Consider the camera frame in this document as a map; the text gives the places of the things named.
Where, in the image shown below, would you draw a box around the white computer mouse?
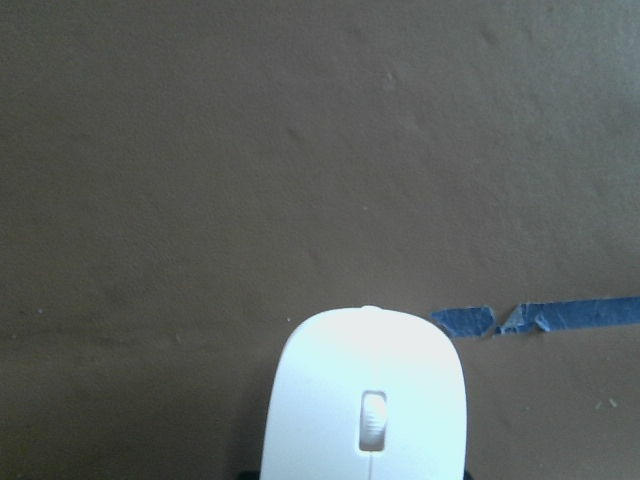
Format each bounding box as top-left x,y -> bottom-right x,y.
260,306 -> 467,479

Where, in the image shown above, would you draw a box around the blue tape grid lines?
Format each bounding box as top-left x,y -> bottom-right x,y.
430,296 -> 639,338

